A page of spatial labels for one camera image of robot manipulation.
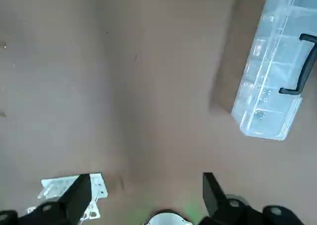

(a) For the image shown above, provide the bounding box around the black box handle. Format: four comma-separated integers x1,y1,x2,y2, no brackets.
278,33,317,96

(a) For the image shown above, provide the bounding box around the clear plastic compartment box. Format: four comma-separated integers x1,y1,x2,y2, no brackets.
230,0,317,141

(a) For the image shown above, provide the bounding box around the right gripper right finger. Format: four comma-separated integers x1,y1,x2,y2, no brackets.
198,172,304,225

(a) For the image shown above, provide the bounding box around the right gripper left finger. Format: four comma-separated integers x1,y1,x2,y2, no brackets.
0,173,91,225

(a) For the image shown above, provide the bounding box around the white test tube rack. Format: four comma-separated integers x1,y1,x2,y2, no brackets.
37,172,109,221

